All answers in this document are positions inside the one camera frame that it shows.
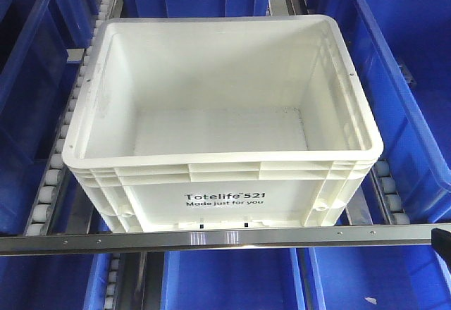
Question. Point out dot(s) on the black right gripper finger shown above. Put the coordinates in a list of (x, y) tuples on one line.
[(441, 243)]

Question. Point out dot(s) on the white plastic Totelife bin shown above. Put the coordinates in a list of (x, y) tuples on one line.
[(220, 123)]

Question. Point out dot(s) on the blue bin lower right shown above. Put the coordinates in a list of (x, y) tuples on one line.
[(398, 277)]

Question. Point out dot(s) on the blue bin lower middle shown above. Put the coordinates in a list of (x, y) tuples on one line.
[(232, 279)]

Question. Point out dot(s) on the blue bin right side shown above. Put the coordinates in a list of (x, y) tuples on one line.
[(401, 51)]

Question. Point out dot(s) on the blue bin lower left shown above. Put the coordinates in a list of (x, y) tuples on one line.
[(76, 281)]

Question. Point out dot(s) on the white roller track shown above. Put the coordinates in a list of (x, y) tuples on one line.
[(55, 174)]

